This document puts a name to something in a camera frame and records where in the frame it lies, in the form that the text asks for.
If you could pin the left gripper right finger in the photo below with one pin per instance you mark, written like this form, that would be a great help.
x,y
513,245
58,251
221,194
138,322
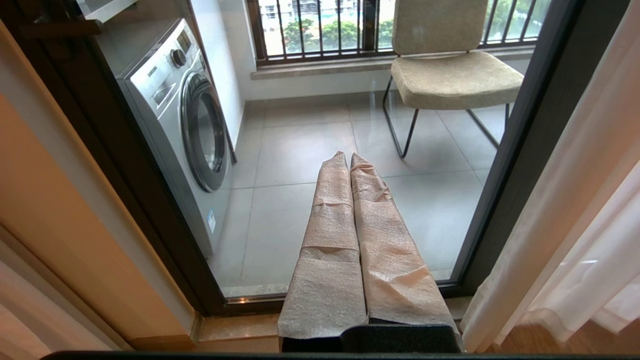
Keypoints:
x,y
390,260

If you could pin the dark framed glass balcony door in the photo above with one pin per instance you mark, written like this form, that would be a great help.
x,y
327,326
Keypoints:
x,y
320,150

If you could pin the beige upholstered chair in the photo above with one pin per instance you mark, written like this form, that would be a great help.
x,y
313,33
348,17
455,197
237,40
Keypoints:
x,y
445,70

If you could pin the silver washing machine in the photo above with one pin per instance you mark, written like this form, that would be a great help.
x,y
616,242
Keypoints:
x,y
170,125

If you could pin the white sheer curtain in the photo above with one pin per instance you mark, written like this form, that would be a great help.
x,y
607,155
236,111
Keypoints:
x,y
565,210

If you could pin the washing machine round door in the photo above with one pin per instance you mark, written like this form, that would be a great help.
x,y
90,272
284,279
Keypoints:
x,y
204,132

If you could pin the dark metal balcony railing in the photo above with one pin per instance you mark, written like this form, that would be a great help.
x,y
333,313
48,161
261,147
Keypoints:
x,y
380,27

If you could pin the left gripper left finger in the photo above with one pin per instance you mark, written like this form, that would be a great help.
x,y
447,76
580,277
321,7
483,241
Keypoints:
x,y
330,260

